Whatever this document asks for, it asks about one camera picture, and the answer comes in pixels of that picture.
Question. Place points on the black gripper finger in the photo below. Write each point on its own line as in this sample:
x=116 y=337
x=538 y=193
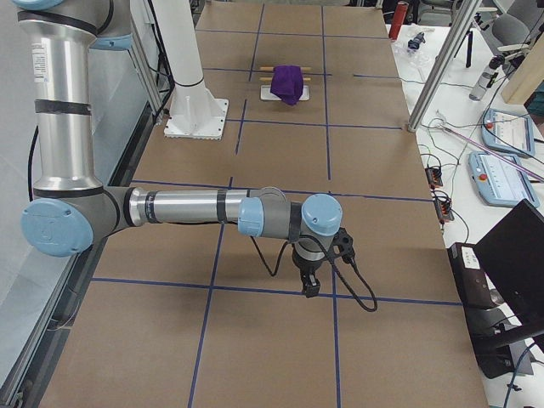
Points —
x=310 y=284

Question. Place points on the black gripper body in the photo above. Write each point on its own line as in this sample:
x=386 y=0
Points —
x=307 y=269

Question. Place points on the purple microfiber towel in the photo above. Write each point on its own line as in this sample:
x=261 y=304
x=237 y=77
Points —
x=287 y=83

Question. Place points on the white towel rack base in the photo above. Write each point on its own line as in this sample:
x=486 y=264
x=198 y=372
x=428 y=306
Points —
x=266 y=95

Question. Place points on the lower wooden rack rod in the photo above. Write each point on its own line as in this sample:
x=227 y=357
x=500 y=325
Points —
x=270 y=79

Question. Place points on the wooden rack rod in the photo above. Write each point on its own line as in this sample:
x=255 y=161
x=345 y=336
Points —
x=271 y=68
x=270 y=79

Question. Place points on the upper wooden rack rod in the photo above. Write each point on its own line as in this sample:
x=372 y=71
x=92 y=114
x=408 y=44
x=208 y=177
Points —
x=271 y=68

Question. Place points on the near orange connector block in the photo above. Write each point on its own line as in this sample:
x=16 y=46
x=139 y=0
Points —
x=443 y=206

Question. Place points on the orange connector block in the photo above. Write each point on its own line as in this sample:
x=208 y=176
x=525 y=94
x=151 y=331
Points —
x=434 y=173
x=443 y=206

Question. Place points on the far orange connector block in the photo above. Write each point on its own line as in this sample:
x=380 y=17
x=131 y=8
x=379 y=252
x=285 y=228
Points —
x=434 y=173

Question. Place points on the pink grabber stick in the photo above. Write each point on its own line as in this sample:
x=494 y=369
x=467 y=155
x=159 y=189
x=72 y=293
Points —
x=513 y=164

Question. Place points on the black laptop on stand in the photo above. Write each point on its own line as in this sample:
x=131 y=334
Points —
x=500 y=282

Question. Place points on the near teach pendant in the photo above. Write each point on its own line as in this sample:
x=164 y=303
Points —
x=498 y=183

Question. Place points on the teach pendant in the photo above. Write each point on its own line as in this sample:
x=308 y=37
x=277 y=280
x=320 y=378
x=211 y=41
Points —
x=498 y=183
x=508 y=132

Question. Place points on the far teach pendant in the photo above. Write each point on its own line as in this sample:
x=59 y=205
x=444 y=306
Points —
x=508 y=132

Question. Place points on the clear water bottle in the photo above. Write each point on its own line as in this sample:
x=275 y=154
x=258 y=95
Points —
x=487 y=78

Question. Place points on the red cylinder bottle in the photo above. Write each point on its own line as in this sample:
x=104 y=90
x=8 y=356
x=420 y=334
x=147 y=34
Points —
x=398 y=19

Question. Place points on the black tripod stand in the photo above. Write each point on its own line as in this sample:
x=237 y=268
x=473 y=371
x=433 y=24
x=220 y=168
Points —
x=469 y=52

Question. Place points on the wooden board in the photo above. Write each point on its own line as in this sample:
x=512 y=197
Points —
x=527 y=78

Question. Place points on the grey office chair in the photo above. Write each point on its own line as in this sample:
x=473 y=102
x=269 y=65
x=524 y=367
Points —
x=519 y=28

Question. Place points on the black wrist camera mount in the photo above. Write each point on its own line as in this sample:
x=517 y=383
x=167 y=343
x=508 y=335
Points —
x=342 y=247

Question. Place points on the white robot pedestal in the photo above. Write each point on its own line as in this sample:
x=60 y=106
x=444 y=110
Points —
x=194 y=112

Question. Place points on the aluminium frame post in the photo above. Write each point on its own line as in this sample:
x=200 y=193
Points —
x=457 y=31

